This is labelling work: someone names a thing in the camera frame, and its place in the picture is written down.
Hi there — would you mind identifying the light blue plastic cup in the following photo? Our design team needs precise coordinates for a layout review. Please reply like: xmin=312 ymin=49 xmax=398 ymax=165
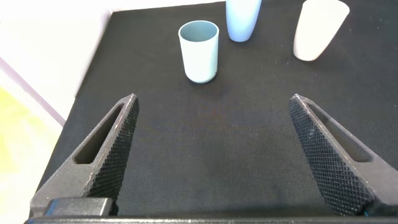
xmin=225 ymin=0 xmax=262 ymax=43

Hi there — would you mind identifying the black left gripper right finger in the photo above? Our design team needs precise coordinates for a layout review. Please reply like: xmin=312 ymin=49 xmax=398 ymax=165
xmin=288 ymin=93 xmax=398 ymax=216

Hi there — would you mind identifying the teal plastic cup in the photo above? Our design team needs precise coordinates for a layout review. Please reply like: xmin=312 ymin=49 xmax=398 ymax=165
xmin=178 ymin=20 xmax=220 ymax=84

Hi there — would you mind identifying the black table cloth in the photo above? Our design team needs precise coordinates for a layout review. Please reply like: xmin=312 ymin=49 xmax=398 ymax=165
xmin=37 ymin=0 xmax=398 ymax=218

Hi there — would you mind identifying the cream plastic cup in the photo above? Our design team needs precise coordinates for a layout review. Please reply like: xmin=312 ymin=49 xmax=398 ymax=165
xmin=292 ymin=0 xmax=351 ymax=62

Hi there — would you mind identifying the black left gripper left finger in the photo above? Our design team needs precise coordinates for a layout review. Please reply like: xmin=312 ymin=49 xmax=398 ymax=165
xmin=30 ymin=93 xmax=140 ymax=216

